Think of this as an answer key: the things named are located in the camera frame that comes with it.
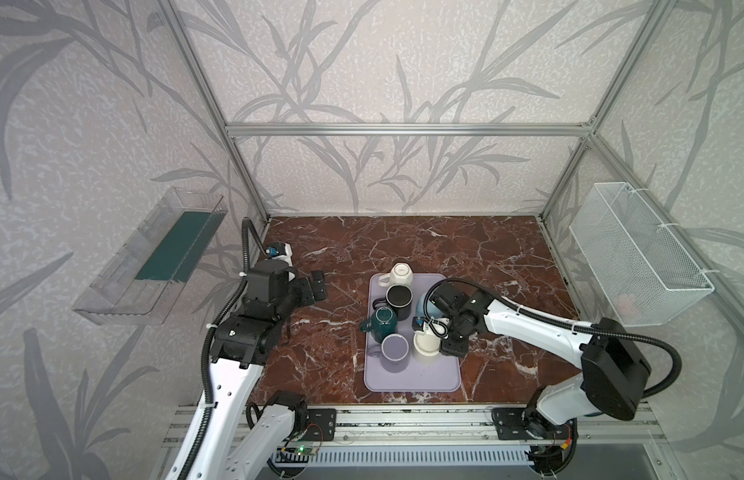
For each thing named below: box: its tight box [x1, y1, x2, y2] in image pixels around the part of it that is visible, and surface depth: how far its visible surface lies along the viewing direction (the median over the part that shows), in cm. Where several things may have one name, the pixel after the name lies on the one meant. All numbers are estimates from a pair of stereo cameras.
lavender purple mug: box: [367, 333, 410, 364], surface depth 80 cm
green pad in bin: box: [135, 211, 227, 283], surface depth 68 cm
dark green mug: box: [360, 306, 398, 343], surface depth 84 cm
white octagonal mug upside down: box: [378, 263, 414, 288], surface depth 93 cm
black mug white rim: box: [372, 284, 414, 321], surface depth 88 cm
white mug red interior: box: [413, 317, 449, 356], surface depth 75 cm
